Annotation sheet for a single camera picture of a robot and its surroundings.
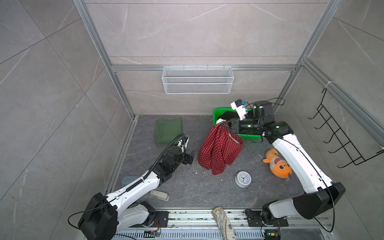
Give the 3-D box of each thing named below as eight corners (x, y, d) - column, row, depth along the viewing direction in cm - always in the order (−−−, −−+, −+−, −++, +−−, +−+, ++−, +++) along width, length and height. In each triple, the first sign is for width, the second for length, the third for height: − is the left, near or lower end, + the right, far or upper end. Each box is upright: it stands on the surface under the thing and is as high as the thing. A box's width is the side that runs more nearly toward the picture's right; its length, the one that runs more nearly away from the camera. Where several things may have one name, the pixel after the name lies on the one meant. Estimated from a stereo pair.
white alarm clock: (235, 187, 86) (237, 185, 82) (233, 173, 91) (235, 170, 88) (251, 187, 86) (253, 185, 82) (247, 173, 91) (249, 170, 88)
